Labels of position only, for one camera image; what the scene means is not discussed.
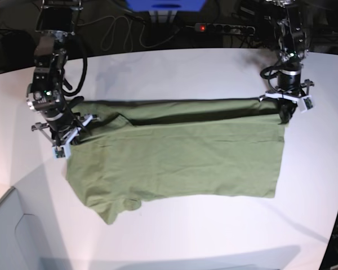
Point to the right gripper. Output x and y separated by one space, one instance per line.
58 131

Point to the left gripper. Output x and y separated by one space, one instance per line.
286 111

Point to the green T-shirt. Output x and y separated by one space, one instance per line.
150 150

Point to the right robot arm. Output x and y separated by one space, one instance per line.
49 93

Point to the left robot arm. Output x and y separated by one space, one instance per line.
284 77

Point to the grey cabinet corner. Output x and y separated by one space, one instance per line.
23 242

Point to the black power strip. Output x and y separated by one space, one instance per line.
227 29

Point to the blue plastic box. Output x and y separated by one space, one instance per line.
165 5

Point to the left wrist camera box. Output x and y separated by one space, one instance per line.
305 103

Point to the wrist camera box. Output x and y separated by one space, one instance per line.
305 103
62 151

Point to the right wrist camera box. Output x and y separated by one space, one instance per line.
62 151

